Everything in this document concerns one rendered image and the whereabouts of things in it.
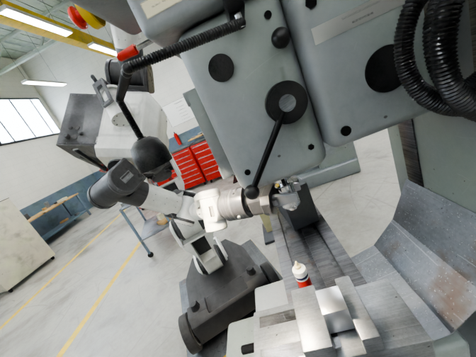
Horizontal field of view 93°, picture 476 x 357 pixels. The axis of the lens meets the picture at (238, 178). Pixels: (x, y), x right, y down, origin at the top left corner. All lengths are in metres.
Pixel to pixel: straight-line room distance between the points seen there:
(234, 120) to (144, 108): 0.50
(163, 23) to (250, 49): 0.14
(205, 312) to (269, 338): 0.76
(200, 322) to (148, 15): 1.27
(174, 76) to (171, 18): 9.49
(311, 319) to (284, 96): 0.46
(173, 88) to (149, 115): 9.07
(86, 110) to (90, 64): 10.33
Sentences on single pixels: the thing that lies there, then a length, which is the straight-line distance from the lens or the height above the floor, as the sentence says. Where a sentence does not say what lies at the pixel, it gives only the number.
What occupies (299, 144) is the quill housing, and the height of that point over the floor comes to 1.37.
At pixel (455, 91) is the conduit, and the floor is 1.41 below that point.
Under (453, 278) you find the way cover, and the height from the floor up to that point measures 0.92.
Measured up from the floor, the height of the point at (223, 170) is 1.36.
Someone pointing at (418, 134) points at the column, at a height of 1.23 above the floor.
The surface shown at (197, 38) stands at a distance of 0.34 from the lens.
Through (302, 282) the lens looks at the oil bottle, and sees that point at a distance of 0.76.
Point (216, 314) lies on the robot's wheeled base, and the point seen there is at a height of 0.57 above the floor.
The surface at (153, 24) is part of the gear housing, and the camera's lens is 0.44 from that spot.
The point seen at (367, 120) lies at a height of 1.37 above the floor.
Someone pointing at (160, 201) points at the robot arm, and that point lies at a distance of 0.85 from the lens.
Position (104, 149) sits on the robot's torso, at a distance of 0.85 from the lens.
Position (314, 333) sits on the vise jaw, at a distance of 0.58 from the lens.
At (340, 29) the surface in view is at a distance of 0.44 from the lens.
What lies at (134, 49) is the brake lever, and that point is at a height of 1.70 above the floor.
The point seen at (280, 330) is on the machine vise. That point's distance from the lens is 0.66.
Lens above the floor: 1.49
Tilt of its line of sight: 18 degrees down
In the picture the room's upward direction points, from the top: 24 degrees counter-clockwise
